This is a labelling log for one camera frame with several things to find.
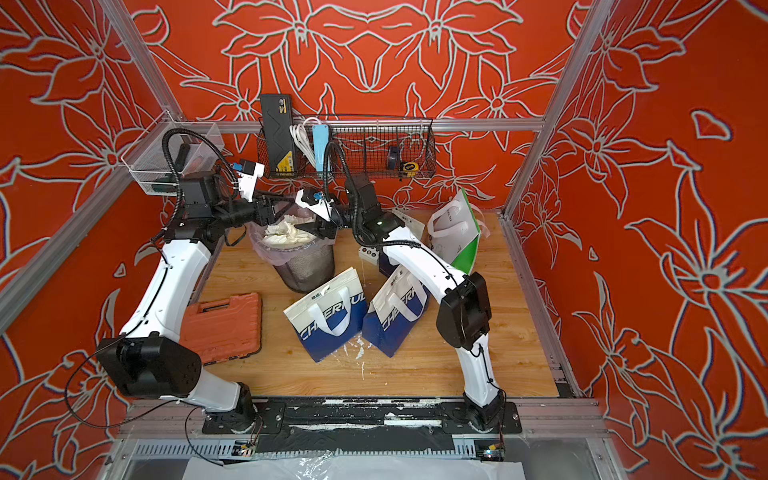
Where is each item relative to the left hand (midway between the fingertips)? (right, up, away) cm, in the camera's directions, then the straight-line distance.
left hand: (286, 197), depth 73 cm
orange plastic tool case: (-21, -37, +11) cm, 44 cm away
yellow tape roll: (+34, +12, +21) cm, 42 cm away
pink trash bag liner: (-1, -15, +3) cm, 15 cm away
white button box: (+20, -16, +30) cm, 39 cm away
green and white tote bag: (+46, -9, +14) cm, 49 cm away
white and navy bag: (+11, -31, +2) cm, 33 cm away
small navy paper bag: (+26, -18, +19) cm, 37 cm away
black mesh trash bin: (+2, -21, +14) cm, 25 cm away
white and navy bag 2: (+28, -28, -1) cm, 40 cm away
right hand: (+2, -4, -2) cm, 5 cm away
